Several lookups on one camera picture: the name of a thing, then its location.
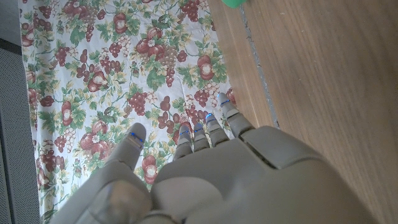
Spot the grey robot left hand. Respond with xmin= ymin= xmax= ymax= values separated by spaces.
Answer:
xmin=48 ymin=92 xmax=379 ymax=224

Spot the green ball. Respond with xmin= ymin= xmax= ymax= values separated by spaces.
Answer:
xmin=221 ymin=0 xmax=248 ymax=9

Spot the floral fruit print backdrop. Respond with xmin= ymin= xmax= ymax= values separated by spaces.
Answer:
xmin=18 ymin=0 xmax=237 ymax=224

